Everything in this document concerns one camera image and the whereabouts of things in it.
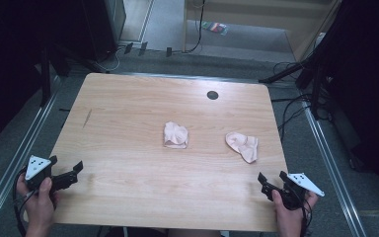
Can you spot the black stand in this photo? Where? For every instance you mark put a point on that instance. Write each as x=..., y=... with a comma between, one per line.
x=51, y=65
x=309, y=75

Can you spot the pink sock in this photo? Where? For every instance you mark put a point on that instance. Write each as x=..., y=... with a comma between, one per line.
x=245, y=146
x=175, y=135

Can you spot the person's right hand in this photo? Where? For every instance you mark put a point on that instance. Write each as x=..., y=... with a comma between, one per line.
x=291, y=215

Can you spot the metal floor rail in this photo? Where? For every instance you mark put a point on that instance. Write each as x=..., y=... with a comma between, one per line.
x=332, y=168
x=15, y=158

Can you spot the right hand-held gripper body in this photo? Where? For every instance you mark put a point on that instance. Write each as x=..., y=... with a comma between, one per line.
x=292, y=192

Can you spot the person's left hand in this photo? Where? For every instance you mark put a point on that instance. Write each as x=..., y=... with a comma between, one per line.
x=40, y=204

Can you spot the black table grommet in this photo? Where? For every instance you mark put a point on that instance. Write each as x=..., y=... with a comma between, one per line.
x=212, y=95

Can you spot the colourful packet on floor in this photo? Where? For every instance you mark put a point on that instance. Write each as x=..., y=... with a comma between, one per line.
x=215, y=27

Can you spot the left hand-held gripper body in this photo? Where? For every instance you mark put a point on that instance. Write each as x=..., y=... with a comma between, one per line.
x=37, y=171

